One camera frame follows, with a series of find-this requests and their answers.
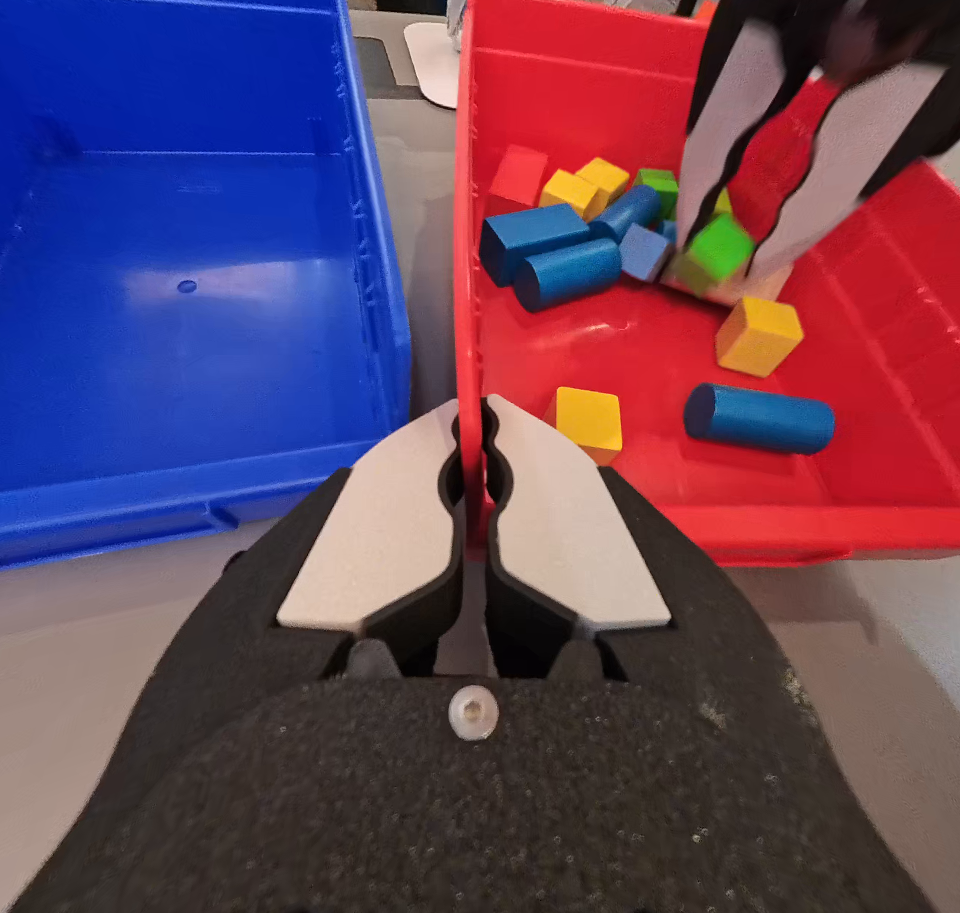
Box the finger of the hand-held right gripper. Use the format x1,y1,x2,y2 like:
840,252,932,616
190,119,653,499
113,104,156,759
743,61,946,292
675,21,826,262

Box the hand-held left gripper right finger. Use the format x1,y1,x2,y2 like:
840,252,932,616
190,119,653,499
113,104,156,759
483,394,673,637

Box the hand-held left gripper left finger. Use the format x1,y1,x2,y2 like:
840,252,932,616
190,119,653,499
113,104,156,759
278,399,469,632

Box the green wooden cube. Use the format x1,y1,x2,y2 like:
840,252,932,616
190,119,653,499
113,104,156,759
687,213,759,284

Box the blue wooden cylinder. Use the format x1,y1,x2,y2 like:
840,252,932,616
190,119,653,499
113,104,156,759
590,184,666,244
513,238,624,314
684,384,837,457

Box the natural wooden block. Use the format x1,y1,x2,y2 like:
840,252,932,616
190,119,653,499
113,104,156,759
705,261,793,308

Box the long green wooden block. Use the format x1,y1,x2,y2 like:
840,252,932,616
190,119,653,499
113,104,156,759
668,246,721,296

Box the light blue wooden cube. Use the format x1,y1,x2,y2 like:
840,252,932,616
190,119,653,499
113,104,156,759
618,223,675,284

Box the red wooden block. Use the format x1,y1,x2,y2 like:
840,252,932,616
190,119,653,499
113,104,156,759
486,144,552,217

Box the red plastic bin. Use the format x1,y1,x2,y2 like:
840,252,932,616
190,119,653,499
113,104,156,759
452,0,960,569

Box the blue plastic bin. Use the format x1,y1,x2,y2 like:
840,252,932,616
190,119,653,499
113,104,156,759
0,0,415,569

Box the small green wooden block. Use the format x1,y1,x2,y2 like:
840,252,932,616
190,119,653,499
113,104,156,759
636,168,684,224

